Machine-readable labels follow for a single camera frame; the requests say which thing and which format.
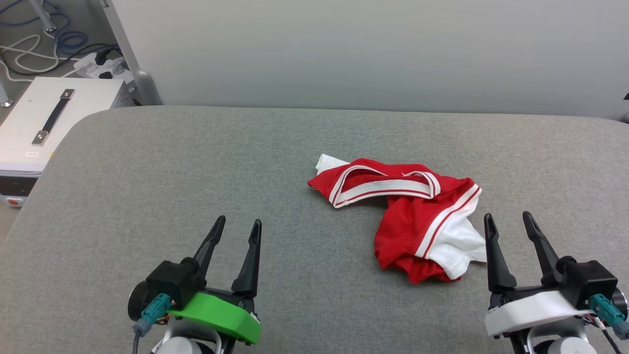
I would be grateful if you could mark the grey metal partition post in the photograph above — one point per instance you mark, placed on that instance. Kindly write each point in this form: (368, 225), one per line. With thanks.
(142, 83)

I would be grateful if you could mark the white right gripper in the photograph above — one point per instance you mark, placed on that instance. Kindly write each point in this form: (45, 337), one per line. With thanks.
(530, 309)

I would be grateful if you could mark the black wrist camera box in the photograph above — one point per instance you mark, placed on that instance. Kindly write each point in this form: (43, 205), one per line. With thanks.
(169, 280)
(587, 280)

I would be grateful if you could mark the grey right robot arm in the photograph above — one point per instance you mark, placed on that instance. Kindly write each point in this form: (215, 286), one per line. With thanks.
(560, 341)

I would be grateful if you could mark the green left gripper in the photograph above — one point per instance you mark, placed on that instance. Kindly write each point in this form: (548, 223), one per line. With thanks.
(221, 314)

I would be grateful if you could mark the red and white shirt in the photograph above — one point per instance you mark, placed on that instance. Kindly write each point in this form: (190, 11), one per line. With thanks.
(408, 221)

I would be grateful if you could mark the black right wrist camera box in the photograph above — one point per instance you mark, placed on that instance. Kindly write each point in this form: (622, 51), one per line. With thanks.
(587, 280)

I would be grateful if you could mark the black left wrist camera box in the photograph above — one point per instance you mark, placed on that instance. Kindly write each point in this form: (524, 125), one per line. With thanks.
(169, 280)

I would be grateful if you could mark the white metal equipment box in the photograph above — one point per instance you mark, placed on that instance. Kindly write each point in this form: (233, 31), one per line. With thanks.
(88, 101)

